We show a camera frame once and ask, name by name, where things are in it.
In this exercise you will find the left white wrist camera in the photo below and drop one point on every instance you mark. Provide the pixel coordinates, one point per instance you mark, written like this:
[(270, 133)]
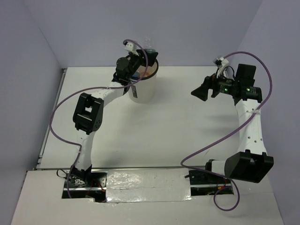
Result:
[(130, 46)]

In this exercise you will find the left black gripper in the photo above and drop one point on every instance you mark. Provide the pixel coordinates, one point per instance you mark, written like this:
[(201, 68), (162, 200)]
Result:
[(138, 54)]

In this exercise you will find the clear bottle green label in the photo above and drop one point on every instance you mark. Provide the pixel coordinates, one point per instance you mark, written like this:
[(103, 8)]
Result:
[(150, 48)]

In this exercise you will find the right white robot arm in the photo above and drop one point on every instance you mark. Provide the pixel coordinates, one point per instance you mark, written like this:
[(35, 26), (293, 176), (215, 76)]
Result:
[(251, 162)]

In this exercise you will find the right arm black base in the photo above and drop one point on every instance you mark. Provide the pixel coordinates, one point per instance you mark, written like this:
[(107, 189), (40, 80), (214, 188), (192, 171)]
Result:
[(203, 183)]

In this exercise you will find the white bin with black rim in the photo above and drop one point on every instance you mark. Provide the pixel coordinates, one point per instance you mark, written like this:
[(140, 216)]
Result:
[(143, 91)]

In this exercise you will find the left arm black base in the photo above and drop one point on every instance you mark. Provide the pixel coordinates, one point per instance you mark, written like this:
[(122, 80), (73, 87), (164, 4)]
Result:
[(93, 187)]

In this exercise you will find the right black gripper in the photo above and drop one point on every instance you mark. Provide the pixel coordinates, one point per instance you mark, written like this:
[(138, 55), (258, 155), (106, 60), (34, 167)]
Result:
[(210, 82)]

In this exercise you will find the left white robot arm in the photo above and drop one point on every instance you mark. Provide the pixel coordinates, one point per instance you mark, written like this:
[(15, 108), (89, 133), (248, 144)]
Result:
[(88, 115)]

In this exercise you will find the Pepsi bottle blue label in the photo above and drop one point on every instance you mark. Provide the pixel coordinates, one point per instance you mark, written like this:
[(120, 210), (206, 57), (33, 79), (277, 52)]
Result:
[(136, 75)]

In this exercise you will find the long orange bottle white cap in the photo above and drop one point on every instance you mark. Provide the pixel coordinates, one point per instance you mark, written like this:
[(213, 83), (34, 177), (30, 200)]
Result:
[(145, 74)]

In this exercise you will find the silver tape patch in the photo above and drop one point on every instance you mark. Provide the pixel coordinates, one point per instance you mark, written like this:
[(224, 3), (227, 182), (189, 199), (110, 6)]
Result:
[(147, 185)]

